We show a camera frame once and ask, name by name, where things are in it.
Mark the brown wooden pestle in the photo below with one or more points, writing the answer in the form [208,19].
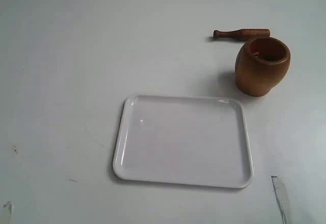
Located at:
[241,34]

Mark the brown wooden mortar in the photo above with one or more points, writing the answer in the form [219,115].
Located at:
[261,64]

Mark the white rectangular plastic tray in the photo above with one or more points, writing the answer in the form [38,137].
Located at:
[200,141]

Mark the clear tape strip right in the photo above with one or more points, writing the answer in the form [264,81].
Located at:
[282,199]

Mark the clear tape scrap left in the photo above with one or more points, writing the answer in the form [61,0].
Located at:
[8,210]

